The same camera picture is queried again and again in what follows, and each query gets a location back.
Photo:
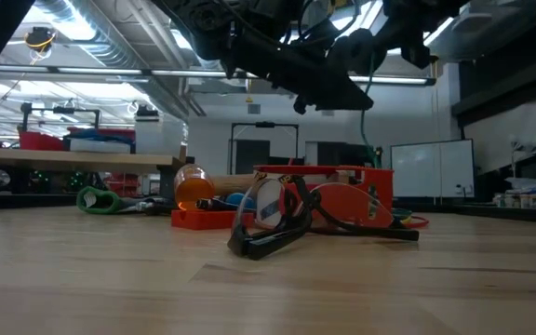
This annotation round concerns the clear black safety glasses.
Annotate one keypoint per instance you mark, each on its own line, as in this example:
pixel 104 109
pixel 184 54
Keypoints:
pixel 268 242

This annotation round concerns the black camera rig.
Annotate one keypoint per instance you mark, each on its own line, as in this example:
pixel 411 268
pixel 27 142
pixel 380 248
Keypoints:
pixel 61 111

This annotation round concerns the silver ventilation duct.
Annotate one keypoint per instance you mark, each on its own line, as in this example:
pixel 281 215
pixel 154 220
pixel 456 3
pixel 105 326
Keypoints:
pixel 110 46

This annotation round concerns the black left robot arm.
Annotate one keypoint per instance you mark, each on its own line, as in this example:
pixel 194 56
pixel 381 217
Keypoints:
pixel 203 18

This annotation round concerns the blue marker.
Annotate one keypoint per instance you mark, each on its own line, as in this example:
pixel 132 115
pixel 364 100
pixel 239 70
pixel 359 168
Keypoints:
pixel 240 200

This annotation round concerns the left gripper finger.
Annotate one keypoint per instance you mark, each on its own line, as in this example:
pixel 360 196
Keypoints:
pixel 338 97

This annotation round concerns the white articulated lamp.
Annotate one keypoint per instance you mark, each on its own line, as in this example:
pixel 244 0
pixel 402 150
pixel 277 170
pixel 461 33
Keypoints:
pixel 528 144

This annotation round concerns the small red tray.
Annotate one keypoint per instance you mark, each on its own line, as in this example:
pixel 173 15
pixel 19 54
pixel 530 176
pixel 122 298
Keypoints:
pixel 203 219

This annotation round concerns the wooden top workbench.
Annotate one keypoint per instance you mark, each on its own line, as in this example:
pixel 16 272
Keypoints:
pixel 63 160

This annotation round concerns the white tray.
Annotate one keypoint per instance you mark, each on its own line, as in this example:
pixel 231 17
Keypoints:
pixel 100 146

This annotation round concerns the red tape dispenser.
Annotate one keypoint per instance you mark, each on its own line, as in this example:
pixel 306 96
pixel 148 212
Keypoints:
pixel 384 191

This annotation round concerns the black grey work glove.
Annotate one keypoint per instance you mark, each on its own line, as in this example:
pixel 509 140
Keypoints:
pixel 114 203

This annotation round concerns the black cabinet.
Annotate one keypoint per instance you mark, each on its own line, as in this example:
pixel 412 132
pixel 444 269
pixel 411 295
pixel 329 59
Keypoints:
pixel 338 153

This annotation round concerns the white plastic container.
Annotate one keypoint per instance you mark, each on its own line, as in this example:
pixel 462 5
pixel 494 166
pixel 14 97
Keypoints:
pixel 158 137

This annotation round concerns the red storage bin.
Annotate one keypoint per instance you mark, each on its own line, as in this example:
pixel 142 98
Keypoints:
pixel 124 183
pixel 40 141

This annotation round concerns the long ceiling light fixture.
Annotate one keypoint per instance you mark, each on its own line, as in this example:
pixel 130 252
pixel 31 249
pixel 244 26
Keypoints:
pixel 100 71

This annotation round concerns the whiteboard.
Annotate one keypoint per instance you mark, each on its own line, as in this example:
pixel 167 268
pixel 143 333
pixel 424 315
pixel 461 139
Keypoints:
pixel 433 170

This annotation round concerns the orange head wooden mallet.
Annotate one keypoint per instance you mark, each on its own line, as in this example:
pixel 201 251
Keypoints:
pixel 196 193

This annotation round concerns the chrome metal hand tool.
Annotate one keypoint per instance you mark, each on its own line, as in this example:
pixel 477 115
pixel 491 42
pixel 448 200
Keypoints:
pixel 149 205

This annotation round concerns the wall air vent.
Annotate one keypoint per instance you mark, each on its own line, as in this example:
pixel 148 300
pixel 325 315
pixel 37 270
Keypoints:
pixel 254 109

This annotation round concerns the black stand frame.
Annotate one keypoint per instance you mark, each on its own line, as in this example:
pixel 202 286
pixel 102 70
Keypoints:
pixel 232 149

